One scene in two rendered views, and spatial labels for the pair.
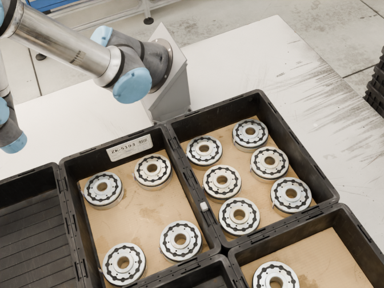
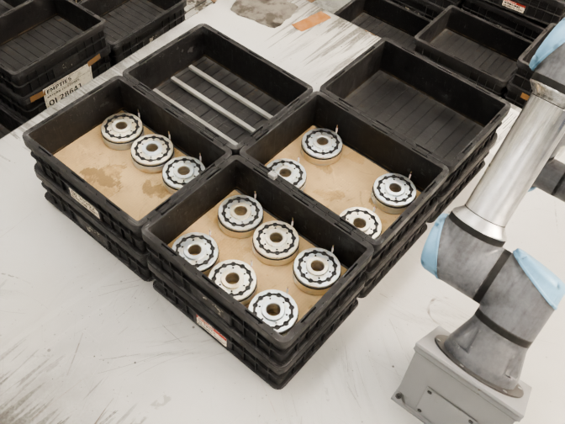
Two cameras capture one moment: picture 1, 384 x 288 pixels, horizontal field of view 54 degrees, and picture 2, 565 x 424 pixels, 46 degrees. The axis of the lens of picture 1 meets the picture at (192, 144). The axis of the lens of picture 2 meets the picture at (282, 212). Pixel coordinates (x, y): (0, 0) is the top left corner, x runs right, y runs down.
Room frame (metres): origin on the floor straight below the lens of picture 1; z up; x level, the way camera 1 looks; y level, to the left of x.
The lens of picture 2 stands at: (1.19, -0.58, 2.04)
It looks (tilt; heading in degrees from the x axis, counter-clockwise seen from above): 52 degrees down; 142
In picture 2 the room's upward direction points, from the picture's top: 5 degrees clockwise
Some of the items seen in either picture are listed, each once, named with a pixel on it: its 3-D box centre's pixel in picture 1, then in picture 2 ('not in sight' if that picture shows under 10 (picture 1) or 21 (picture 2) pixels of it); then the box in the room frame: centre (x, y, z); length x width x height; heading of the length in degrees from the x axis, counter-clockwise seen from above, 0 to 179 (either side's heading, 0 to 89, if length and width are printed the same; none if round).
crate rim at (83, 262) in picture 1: (133, 203); (343, 164); (0.44, 0.16, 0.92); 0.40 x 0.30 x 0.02; 16
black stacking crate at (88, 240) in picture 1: (137, 212); (340, 178); (0.44, 0.16, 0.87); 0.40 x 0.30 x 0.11; 16
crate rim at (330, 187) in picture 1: (244, 159); (257, 242); (0.52, -0.13, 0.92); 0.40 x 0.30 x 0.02; 16
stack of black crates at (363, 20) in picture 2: not in sight; (380, 45); (-0.47, 1.16, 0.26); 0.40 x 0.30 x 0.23; 18
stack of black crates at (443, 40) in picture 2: not in sight; (465, 76); (-0.09, 1.28, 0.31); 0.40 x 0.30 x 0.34; 18
